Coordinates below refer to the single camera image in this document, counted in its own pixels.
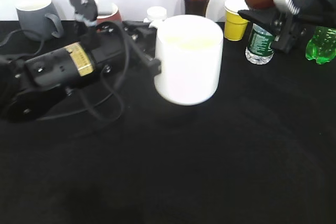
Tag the green sprite bottle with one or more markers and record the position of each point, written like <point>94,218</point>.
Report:
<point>321,47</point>

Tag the white milk carton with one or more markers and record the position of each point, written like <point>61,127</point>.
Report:
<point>155,13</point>

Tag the grey ceramic mug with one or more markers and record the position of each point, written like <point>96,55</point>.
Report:
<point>39,19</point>

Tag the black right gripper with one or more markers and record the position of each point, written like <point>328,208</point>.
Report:
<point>312,12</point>

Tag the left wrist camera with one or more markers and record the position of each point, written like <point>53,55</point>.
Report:
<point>91,9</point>

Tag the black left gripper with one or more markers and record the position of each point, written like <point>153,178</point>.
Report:
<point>100,47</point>

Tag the red ceramic mug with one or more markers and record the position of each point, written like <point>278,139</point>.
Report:
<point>113,16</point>

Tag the white ceramic mug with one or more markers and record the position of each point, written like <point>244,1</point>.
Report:
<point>189,48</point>

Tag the green label water bottle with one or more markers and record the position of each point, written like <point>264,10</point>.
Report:
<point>258,50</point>

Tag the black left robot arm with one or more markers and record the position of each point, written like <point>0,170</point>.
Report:
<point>22,104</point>

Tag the yellow paper cup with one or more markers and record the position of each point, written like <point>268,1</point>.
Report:
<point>235,25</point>

